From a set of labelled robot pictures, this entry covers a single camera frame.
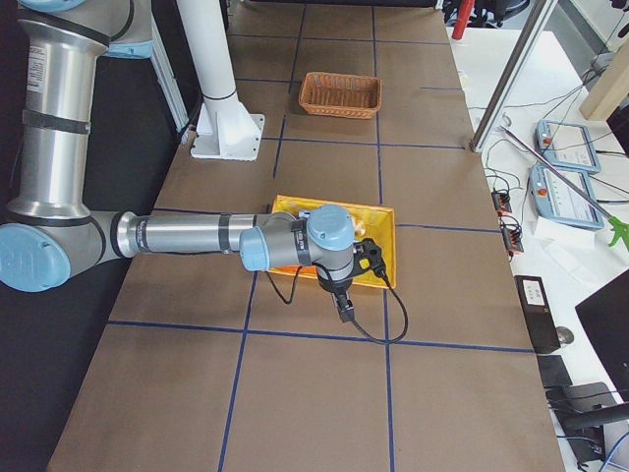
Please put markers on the orange black connector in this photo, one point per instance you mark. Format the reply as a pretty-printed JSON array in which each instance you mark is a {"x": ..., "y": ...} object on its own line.
[
  {"x": 501, "y": 202},
  {"x": 511, "y": 231}
]

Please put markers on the blue teach pendant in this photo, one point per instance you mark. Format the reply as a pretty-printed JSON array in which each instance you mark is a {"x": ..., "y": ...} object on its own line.
[
  {"x": 555, "y": 201},
  {"x": 567, "y": 145}
]

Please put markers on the black monitor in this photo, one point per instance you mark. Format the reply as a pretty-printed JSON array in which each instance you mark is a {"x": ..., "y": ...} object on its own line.
[{"x": 604, "y": 318}]

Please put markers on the upper orange black connector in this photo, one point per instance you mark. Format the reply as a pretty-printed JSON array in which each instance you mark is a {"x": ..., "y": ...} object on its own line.
[{"x": 501, "y": 202}]

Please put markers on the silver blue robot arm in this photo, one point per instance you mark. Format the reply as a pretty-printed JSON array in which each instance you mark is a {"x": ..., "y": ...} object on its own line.
[{"x": 51, "y": 235}]

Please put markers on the silver round knob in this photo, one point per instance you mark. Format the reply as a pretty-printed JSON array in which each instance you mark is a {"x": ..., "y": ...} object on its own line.
[{"x": 565, "y": 335}]

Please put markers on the white paper sheet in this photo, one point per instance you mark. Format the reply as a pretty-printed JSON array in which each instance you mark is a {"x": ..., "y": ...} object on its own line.
[{"x": 566, "y": 235}]

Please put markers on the aluminium frame post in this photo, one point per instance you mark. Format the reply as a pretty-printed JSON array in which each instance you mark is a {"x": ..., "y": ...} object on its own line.
[{"x": 523, "y": 48}]

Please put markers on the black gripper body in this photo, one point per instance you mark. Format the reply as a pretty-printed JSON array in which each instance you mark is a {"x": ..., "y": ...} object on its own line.
[{"x": 332, "y": 286}]

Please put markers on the toy croissant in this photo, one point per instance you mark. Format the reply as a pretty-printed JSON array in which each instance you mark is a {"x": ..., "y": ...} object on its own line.
[{"x": 359, "y": 227}]

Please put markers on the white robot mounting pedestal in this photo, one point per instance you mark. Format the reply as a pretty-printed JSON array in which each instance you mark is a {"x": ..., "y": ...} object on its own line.
[{"x": 226, "y": 129}]

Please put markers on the metal grabber stick green tip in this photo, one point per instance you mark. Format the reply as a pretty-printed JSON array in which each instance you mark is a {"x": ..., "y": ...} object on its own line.
[{"x": 619, "y": 228}]

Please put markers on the yellow plastic woven basket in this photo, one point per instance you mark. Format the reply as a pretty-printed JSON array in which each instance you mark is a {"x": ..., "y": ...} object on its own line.
[{"x": 380, "y": 226}]

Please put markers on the lower orange black connector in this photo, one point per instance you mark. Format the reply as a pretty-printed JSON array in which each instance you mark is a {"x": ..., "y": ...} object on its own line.
[{"x": 511, "y": 231}]

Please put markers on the brown wicker basket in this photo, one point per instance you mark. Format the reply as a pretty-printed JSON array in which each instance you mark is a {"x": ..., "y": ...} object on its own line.
[{"x": 340, "y": 95}]

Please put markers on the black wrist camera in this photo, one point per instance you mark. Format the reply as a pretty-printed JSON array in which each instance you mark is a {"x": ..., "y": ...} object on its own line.
[{"x": 344, "y": 306}]

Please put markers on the black rectangular box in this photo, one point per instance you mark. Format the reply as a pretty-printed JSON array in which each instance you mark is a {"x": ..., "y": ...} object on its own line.
[{"x": 537, "y": 314}]

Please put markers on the black desk device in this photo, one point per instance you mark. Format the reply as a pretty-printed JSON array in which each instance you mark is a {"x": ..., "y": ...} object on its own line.
[{"x": 590, "y": 418}]

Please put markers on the lower blue teach pendant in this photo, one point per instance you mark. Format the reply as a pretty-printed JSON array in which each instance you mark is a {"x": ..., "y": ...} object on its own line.
[{"x": 555, "y": 201}]

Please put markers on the red cylinder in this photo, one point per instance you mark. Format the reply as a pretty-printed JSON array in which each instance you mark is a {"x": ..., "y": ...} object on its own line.
[{"x": 464, "y": 12}]

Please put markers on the upper blue teach pendant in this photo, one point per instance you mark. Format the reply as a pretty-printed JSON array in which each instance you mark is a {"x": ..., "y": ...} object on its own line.
[{"x": 567, "y": 145}]

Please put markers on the wooden board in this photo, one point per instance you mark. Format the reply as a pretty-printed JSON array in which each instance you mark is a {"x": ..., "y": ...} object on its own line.
[{"x": 610, "y": 89}]

